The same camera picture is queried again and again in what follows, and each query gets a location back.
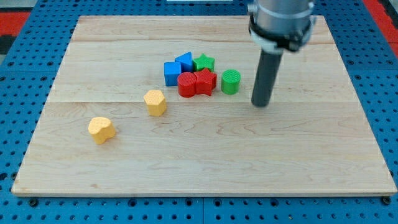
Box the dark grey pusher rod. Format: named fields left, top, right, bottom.
left=251, top=50, right=282, bottom=107

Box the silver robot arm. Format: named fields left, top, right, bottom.
left=247, top=0, right=315, bottom=107

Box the green cylinder block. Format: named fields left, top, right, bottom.
left=221, top=69, right=241, bottom=95

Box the red star block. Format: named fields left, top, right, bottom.
left=193, top=68, right=217, bottom=96

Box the green star block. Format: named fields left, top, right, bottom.
left=193, top=54, right=215, bottom=72

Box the blue triangle block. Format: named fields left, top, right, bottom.
left=175, top=52, right=193, bottom=72

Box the red cylinder block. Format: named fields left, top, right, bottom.
left=177, top=72, right=197, bottom=98

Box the wooden board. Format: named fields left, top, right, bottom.
left=12, top=16, right=397, bottom=197

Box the blue cube block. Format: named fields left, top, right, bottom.
left=164, top=62, right=182, bottom=86

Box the yellow hexagon block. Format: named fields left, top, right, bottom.
left=144, top=90, right=167, bottom=116

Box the yellow heart block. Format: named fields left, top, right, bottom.
left=88, top=117, right=116, bottom=145

